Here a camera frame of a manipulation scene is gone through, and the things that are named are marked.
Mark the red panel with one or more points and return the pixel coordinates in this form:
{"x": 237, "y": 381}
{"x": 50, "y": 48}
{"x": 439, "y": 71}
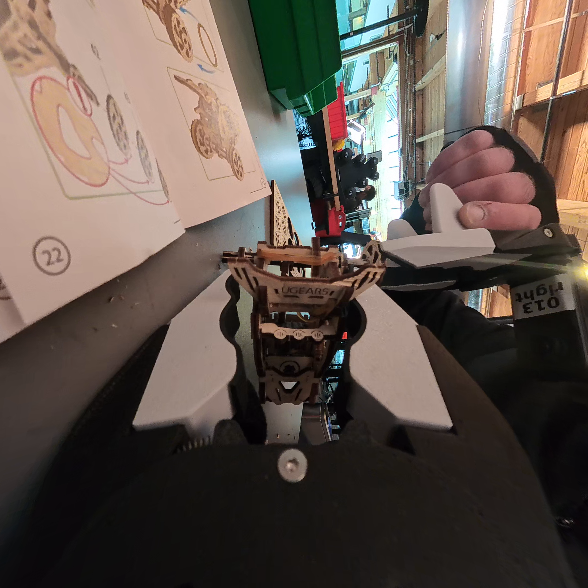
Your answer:
{"x": 337, "y": 115}

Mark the wooden gear wheel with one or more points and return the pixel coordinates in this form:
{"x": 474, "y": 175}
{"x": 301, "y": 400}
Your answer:
{"x": 367, "y": 251}

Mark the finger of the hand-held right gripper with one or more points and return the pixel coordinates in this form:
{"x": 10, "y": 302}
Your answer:
{"x": 436, "y": 278}
{"x": 441, "y": 246}

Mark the wooden buggy model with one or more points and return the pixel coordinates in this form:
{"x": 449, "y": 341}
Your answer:
{"x": 257, "y": 271}

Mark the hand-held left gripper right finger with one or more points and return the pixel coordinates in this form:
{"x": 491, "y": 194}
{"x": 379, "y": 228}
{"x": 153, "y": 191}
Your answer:
{"x": 399, "y": 367}

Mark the grey metal pipe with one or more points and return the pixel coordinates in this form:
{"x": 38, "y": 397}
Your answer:
{"x": 464, "y": 59}

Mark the red box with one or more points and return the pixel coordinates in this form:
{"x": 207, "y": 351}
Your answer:
{"x": 328, "y": 220}

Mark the person's right hand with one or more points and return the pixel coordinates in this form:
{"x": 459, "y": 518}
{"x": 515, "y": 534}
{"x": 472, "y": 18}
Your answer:
{"x": 482, "y": 183}

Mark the paper instruction booklet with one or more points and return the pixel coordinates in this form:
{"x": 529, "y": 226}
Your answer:
{"x": 151, "y": 193}

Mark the rack of black dumbbells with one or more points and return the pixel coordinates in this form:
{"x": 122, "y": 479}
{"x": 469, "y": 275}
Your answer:
{"x": 353, "y": 165}

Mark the wooden parts sheet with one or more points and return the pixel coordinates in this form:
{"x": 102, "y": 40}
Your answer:
{"x": 278, "y": 216}

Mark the green object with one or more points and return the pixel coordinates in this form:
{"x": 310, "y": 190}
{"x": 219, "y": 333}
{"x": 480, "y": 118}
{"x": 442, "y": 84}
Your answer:
{"x": 294, "y": 46}

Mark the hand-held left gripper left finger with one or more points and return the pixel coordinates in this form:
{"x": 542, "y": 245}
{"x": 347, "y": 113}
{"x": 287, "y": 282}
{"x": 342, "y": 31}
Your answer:
{"x": 183, "y": 367}

